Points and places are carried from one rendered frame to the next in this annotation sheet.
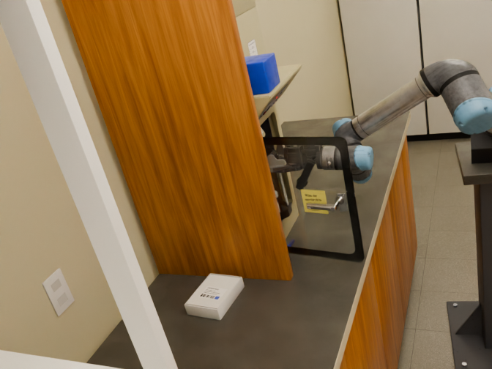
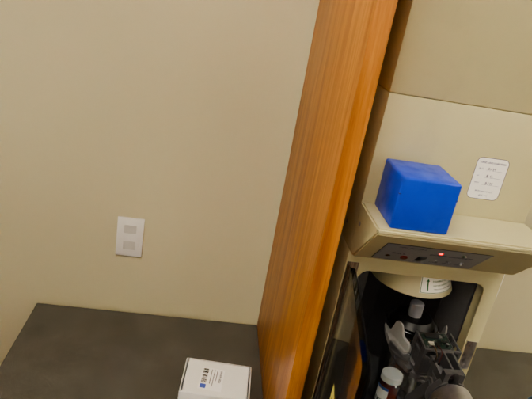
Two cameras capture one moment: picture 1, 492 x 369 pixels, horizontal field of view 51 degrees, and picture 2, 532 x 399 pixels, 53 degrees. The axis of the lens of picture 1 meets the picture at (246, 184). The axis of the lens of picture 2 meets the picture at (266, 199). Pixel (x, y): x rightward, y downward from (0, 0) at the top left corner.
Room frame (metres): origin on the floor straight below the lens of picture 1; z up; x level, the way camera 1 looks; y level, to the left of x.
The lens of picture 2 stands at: (0.76, -0.67, 1.84)
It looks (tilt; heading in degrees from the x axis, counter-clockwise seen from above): 22 degrees down; 55
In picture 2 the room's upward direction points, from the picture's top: 10 degrees clockwise
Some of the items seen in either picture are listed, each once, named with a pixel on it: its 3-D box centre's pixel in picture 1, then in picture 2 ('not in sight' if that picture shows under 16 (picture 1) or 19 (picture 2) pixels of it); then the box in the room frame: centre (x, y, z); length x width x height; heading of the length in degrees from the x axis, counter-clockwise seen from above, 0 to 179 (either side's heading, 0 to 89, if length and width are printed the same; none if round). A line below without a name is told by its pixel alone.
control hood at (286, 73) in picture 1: (272, 96); (448, 250); (1.54, -0.15, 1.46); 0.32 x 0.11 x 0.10; 152
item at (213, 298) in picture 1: (214, 295); (215, 385); (1.31, 0.17, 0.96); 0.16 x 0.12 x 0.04; 147
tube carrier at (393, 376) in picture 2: not in sight; (400, 362); (1.60, -0.08, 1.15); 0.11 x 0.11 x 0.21
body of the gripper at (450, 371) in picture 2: not in sight; (436, 369); (1.53, -0.21, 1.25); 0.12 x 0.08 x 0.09; 62
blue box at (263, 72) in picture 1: (255, 74); (416, 195); (1.46, -0.10, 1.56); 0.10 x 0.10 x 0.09; 62
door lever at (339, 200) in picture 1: (324, 203); not in sight; (1.27, -0.20, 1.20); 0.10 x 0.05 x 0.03; 53
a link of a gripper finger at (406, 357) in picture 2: not in sight; (407, 356); (1.53, -0.14, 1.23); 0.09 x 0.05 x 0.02; 87
